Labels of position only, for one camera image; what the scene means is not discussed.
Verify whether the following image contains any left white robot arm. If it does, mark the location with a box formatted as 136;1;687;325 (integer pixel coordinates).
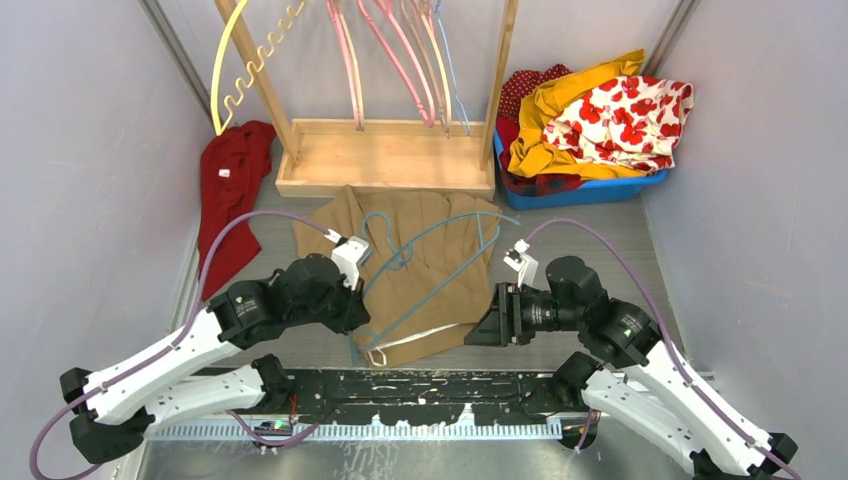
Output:
60;252;370;464

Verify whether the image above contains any teal blue wire hanger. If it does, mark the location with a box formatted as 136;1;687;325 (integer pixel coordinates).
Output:
348;210;520;367

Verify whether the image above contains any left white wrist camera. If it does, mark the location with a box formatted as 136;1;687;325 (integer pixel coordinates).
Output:
324;229;372;290

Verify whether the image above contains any wooden hanger rack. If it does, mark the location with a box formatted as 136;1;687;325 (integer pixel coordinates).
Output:
213;0;519;200

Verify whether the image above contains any yellow garment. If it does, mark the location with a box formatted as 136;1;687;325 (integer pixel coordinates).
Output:
507;48;648;181

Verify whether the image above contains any blue plastic bin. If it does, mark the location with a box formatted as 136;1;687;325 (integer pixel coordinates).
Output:
505;170;669;210

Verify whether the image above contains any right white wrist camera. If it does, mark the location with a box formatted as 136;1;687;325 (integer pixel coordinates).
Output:
503;239;539;287

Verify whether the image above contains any yellow wavy hanger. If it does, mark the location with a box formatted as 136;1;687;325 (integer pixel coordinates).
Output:
209;1;307;142

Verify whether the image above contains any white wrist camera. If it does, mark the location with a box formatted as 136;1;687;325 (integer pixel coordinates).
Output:
324;229;372;290
503;239;539;287

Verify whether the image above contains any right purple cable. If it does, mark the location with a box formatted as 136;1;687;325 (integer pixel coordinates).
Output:
523;217;804;480

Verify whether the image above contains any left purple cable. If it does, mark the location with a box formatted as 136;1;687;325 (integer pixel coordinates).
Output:
29;210;335;480

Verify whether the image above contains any tan brown skirt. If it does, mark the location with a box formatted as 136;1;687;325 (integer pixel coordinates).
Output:
293;187;510;368

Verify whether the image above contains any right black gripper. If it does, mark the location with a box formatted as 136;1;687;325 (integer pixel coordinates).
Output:
464;280;583;345

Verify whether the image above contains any red polka dot garment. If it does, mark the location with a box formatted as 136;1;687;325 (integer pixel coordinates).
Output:
497;63;572;123

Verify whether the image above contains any pink hanger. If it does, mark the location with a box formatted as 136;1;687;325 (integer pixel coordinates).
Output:
357;0;439;130
326;0;365;131

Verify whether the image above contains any beige hanger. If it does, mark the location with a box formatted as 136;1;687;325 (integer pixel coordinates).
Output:
400;1;452;138

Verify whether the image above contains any white red floral garment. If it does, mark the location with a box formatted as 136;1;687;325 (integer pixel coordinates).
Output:
543;76;695;180

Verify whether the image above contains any white slotted cable duct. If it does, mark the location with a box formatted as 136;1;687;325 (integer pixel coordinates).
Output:
149;419;563;442

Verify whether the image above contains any light blue hanger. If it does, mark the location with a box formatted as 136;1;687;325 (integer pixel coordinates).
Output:
431;0;471;136

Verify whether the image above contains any dark red garment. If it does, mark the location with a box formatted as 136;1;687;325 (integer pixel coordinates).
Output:
197;121;277;300

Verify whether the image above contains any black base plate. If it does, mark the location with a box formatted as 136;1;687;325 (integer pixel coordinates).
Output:
248;369;588;426

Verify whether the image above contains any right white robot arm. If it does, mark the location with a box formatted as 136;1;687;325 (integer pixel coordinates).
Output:
465;249;799;479

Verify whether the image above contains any purple cable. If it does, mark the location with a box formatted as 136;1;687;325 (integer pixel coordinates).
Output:
29;210;335;480
523;217;804;480

